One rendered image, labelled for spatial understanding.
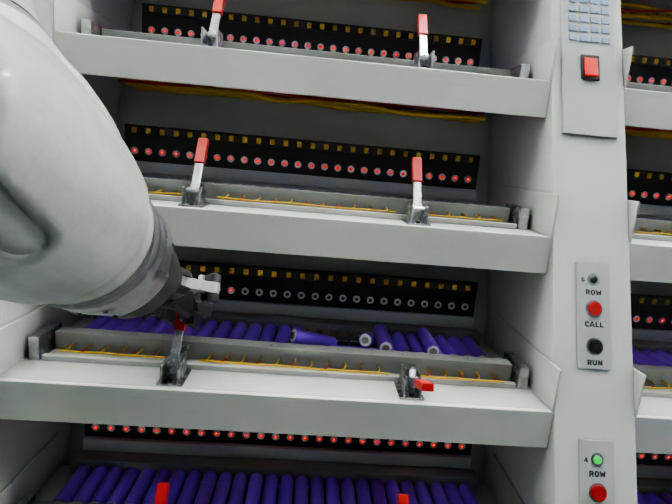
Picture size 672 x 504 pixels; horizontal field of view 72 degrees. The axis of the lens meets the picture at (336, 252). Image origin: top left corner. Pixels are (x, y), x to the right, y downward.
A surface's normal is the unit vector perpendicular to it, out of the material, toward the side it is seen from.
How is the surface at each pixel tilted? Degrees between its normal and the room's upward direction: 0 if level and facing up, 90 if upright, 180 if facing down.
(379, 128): 90
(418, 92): 110
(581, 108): 90
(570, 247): 90
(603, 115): 90
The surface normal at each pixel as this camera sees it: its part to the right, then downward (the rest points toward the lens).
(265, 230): 0.04, 0.20
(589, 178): 0.07, -0.15
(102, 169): 0.99, 0.11
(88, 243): 0.79, 0.58
